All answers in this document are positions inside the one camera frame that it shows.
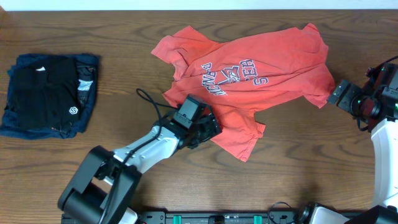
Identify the folded black polo shirt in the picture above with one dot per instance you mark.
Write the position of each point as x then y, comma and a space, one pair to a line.
45, 94

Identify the red printed t-shirt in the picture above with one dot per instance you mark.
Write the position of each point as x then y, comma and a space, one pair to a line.
247, 75

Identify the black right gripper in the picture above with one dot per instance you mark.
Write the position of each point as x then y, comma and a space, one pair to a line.
344, 102

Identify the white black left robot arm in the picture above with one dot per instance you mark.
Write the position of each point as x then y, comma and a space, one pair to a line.
101, 189

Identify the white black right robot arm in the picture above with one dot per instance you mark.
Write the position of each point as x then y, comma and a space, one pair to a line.
382, 84

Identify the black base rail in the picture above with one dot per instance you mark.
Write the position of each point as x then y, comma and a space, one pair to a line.
277, 216

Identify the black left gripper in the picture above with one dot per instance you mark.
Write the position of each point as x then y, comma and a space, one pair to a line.
210, 126

